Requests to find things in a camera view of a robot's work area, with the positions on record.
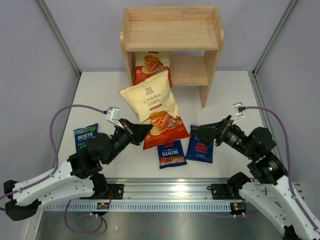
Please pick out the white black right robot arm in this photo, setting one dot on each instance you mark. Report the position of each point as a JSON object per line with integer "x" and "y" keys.
{"x": 289, "y": 214}

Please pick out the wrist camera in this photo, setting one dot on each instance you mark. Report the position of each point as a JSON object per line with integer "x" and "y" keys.
{"x": 239, "y": 109}
{"x": 112, "y": 115}

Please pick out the cassava chips bag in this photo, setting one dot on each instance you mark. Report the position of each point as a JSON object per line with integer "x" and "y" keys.
{"x": 150, "y": 63}
{"x": 153, "y": 103}

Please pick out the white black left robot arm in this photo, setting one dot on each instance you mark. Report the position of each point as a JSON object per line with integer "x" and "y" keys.
{"x": 79, "y": 177}

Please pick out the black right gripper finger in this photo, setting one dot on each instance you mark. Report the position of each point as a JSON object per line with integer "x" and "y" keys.
{"x": 207, "y": 135}
{"x": 216, "y": 126}

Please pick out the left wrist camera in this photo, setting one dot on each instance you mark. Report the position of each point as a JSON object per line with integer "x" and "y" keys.
{"x": 112, "y": 115}

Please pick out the aluminium frame post left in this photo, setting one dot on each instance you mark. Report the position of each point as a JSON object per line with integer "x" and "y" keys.
{"x": 58, "y": 35}

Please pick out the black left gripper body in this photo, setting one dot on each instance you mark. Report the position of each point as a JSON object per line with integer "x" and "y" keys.
{"x": 122, "y": 138}

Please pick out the wooden two-tier shelf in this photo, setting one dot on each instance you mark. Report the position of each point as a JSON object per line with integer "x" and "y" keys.
{"x": 176, "y": 29}

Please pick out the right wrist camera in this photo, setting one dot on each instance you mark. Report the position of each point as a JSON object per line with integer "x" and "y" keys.
{"x": 239, "y": 109}

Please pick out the blue spicy chilli bag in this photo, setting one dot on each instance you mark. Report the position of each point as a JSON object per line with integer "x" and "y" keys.
{"x": 198, "y": 151}
{"x": 171, "y": 154}

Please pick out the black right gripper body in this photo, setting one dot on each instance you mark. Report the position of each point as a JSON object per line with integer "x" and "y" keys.
{"x": 232, "y": 136}

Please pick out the blue sea salt vinegar bag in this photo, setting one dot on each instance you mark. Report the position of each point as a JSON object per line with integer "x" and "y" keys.
{"x": 82, "y": 135}

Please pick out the aluminium frame post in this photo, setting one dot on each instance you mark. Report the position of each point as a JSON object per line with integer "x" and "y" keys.
{"x": 58, "y": 35}
{"x": 275, "y": 34}

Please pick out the aluminium frame post right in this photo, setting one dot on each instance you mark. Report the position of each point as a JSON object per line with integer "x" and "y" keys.
{"x": 275, "y": 34}

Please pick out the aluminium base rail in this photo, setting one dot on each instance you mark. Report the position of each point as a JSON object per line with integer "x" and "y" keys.
{"x": 155, "y": 195}

